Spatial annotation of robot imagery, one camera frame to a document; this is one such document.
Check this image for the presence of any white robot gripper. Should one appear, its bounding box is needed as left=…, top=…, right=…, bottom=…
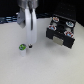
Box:
left=17, top=0, right=38, bottom=48

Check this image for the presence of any black kcup holder drawer box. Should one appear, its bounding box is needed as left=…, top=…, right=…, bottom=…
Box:
left=46, top=15, right=75, bottom=48

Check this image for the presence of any white kcup with green lid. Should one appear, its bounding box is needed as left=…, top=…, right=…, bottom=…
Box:
left=19, top=44, right=27, bottom=56

